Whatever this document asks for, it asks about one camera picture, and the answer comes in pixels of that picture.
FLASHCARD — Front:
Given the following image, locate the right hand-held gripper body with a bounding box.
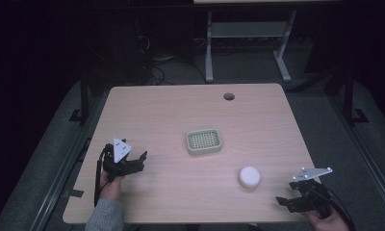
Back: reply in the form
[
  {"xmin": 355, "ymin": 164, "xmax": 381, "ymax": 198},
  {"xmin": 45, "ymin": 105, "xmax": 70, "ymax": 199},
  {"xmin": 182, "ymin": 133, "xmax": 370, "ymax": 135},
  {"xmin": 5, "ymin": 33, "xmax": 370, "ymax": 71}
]
[{"xmin": 288, "ymin": 167, "xmax": 334, "ymax": 220}]

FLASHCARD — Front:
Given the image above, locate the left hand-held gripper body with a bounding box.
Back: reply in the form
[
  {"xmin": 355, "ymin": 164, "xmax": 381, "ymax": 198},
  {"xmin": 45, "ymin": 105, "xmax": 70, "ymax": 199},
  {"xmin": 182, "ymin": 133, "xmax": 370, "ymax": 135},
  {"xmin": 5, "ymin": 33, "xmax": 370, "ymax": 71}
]
[{"xmin": 101, "ymin": 137, "xmax": 146, "ymax": 179}]

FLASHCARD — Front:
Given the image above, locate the person's left hand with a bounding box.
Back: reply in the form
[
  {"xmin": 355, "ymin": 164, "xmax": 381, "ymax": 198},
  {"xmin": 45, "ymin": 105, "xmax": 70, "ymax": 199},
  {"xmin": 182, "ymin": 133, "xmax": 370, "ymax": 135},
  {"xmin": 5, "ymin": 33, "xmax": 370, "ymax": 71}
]
[{"xmin": 98, "ymin": 170, "xmax": 126, "ymax": 202}]

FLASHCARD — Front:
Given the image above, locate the person's right hand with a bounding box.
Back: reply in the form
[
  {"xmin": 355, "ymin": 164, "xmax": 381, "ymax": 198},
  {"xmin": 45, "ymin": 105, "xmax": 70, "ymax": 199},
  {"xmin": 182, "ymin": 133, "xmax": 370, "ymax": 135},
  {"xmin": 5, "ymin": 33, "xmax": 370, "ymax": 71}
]
[{"xmin": 303, "ymin": 211, "xmax": 351, "ymax": 231}]

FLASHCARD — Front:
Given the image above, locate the white round soap bar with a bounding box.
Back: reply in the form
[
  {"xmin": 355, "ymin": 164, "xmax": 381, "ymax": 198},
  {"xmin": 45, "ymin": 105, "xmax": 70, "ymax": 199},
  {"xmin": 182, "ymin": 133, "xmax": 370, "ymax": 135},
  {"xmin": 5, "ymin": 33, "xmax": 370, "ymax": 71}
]
[{"xmin": 238, "ymin": 166, "xmax": 262, "ymax": 190}]

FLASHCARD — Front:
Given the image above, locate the grey tape strip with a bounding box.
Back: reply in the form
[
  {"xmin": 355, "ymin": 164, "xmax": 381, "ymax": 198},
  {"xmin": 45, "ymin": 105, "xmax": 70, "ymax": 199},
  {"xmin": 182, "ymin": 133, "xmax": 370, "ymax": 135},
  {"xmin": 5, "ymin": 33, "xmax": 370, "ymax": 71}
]
[{"xmin": 63, "ymin": 189, "xmax": 86, "ymax": 198}]

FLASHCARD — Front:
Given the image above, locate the black metal stand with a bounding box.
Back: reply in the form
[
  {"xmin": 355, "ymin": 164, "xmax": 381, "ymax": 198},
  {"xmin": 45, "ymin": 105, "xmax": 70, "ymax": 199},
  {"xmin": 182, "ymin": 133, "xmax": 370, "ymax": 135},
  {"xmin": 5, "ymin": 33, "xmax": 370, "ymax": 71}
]
[
  {"xmin": 68, "ymin": 72, "xmax": 92, "ymax": 127},
  {"xmin": 340, "ymin": 64, "xmax": 371, "ymax": 125}
]

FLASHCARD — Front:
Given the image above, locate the green slatted soap dish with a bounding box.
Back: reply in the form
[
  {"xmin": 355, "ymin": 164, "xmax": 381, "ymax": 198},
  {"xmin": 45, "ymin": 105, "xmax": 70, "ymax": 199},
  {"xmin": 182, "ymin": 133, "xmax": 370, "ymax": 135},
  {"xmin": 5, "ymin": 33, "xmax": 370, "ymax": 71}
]
[{"xmin": 185, "ymin": 128, "xmax": 223, "ymax": 157}]

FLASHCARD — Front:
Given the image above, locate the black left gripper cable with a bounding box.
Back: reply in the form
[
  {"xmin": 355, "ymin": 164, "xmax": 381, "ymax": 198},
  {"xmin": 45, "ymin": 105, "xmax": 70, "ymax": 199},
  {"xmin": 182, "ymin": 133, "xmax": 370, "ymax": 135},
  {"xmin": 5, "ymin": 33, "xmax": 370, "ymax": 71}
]
[{"xmin": 93, "ymin": 149, "xmax": 109, "ymax": 207}]

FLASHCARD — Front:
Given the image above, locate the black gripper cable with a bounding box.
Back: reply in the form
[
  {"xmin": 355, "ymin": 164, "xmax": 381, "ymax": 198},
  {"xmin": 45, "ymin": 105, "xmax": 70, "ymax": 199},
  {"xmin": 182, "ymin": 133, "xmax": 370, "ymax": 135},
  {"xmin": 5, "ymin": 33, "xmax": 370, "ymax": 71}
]
[
  {"xmin": 93, "ymin": 149, "xmax": 109, "ymax": 207},
  {"xmin": 323, "ymin": 188, "xmax": 357, "ymax": 231}
]

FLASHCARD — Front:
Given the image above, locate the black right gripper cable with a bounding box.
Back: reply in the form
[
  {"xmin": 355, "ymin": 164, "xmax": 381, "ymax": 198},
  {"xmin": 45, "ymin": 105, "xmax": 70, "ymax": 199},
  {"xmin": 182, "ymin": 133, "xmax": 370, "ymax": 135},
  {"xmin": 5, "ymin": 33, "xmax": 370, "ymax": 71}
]
[{"xmin": 323, "ymin": 188, "xmax": 357, "ymax": 231}]

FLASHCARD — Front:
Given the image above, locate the aluminium floor rail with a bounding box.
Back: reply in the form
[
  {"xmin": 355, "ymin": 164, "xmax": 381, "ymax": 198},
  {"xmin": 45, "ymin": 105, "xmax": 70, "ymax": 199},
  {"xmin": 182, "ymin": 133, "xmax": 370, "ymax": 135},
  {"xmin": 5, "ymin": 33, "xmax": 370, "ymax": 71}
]
[
  {"xmin": 328, "ymin": 94, "xmax": 385, "ymax": 210},
  {"xmin": 28, "ymin": 95, "xmax": 109, "ymax": 231}
]

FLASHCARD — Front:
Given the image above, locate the tangle of black floor cables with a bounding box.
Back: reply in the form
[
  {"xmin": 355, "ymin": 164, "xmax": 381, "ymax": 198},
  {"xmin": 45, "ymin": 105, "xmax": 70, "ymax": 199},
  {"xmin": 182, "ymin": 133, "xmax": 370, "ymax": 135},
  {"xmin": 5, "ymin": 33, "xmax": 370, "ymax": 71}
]
[{"xmin": 134, "ymin": 18, "xmax": 208, "ymax": 87}]

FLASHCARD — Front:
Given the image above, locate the grey metal table frame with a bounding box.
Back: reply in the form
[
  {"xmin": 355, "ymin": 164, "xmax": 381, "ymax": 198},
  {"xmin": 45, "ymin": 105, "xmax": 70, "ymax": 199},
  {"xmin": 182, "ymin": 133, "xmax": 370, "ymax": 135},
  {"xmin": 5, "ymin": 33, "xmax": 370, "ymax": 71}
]
[{"xmin": 204, "ymin": 9, "xmax": 297, "ymax": 84}]

